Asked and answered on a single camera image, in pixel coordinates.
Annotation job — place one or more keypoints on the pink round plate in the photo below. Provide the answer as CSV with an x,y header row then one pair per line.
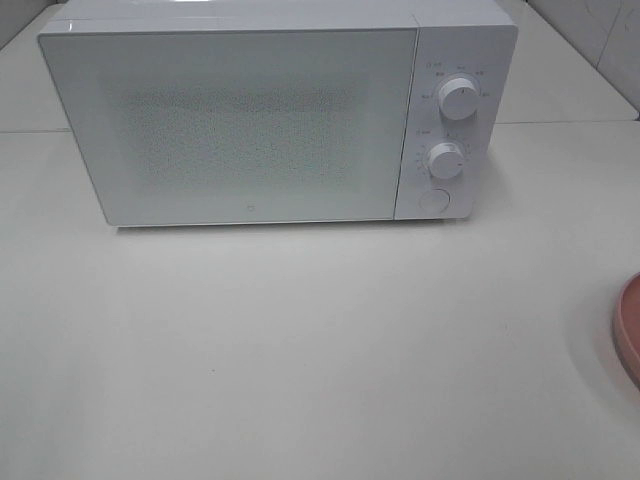
x,y
625,328

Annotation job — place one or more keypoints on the white microwave door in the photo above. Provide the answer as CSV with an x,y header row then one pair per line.
x,y
229,128

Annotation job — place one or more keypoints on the round white door button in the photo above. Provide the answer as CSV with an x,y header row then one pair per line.
x,y
434,203

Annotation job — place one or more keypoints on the lower white microwave knob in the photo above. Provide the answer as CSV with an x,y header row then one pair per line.
x,y
445,160

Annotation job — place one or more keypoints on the white microwave knob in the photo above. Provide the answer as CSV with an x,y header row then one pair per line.
x,y
445,160
458,97

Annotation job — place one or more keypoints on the upper white microwave knob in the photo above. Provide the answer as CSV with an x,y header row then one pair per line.
x,y
458,97

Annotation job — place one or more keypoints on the white microwave oven body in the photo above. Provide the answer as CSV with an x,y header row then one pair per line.
x,y
476,38

